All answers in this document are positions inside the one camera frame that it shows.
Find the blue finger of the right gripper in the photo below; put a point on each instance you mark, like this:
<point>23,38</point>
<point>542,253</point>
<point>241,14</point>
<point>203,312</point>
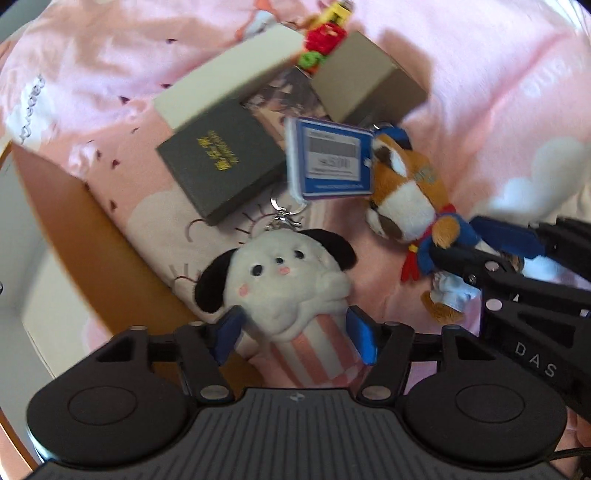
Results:
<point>557,254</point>
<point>485,267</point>

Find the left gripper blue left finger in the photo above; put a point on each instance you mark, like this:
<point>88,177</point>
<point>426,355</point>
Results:
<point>203,349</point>

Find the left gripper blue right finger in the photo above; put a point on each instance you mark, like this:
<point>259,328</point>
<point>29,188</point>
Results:
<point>385,349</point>

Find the brown dog sailor plush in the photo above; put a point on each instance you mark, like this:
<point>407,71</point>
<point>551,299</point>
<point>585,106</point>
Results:
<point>410,205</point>

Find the white dog popcorn plush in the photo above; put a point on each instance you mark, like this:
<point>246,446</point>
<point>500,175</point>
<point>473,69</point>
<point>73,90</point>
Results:
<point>295,292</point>

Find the blue price tag card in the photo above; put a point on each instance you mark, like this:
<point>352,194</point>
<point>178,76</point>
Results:
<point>327,160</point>

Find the dark grey book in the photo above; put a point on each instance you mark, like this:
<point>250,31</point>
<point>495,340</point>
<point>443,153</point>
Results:
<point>223,159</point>

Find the brown cardboard small box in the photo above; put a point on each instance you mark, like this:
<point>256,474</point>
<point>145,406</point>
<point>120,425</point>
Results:
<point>360,84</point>

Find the anime art card pack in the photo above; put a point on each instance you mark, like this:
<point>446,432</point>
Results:
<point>289,94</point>

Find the white rectangular box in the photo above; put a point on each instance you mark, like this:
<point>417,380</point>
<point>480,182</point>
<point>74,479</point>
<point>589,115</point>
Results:
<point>232,74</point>

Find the orange red crochet toy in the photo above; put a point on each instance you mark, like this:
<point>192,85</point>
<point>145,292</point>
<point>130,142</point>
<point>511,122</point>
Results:
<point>318,45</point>

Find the person right hand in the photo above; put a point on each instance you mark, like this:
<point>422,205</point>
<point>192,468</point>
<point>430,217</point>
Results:
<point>579,429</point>

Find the orange cardboard storage box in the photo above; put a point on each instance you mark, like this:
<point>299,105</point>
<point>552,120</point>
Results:
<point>107,264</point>

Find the pink patterned duvet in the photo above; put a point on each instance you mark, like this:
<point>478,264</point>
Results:
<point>507,121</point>

